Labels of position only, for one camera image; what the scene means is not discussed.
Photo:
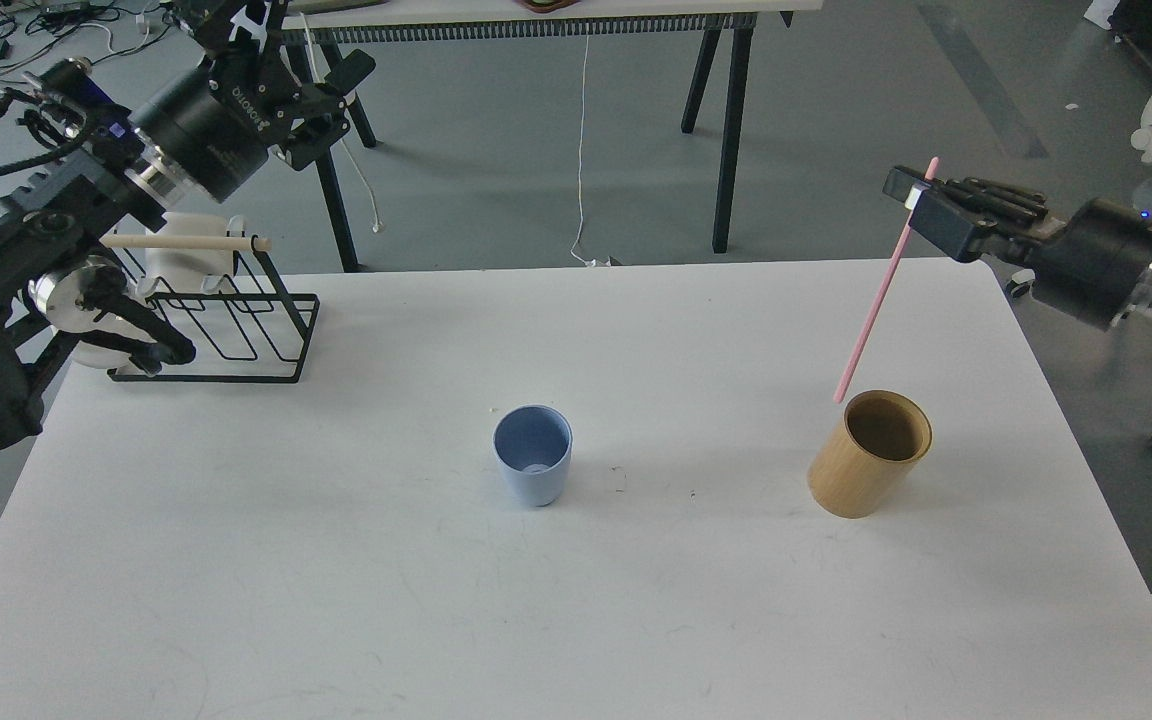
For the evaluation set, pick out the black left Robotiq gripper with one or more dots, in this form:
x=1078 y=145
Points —
x=213 y=123

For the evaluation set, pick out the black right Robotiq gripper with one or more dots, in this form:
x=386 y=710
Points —
x=1096 y=266

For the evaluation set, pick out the blue plastic cup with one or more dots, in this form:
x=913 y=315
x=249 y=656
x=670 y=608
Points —
x=533 y=447

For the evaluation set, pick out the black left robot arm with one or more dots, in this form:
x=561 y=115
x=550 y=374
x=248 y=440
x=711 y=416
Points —
x=94 y=163

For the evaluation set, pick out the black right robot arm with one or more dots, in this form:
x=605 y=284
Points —
x=1095 y=266

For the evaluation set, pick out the white background table black legs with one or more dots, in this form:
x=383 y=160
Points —
x=320 y=32

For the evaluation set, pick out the white mug on rack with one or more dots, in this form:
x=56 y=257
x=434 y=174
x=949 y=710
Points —
x=192 y=270

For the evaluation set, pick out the bamboo cylindrical holder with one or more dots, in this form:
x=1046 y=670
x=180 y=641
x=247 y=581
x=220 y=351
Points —
x=879 y=439

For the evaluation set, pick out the black wire dish rack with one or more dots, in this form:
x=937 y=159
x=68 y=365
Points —
x=254 y=330

